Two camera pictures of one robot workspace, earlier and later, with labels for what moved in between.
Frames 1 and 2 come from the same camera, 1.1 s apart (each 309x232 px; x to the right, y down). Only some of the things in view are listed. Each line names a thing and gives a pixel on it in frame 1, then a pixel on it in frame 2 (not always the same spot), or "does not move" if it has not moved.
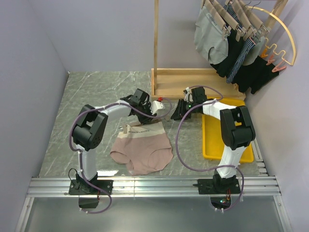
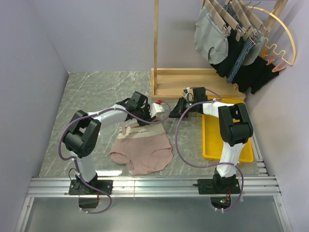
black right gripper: (180, 111) does not move
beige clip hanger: (142, 128) → (132, 123)
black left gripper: (145, 121) does not move
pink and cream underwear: (145, 148) does not move
